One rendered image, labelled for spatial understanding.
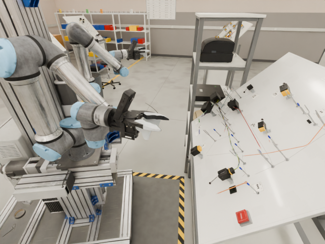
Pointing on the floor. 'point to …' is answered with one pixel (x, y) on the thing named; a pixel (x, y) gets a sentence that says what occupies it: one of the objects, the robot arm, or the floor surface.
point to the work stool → (108, 75)
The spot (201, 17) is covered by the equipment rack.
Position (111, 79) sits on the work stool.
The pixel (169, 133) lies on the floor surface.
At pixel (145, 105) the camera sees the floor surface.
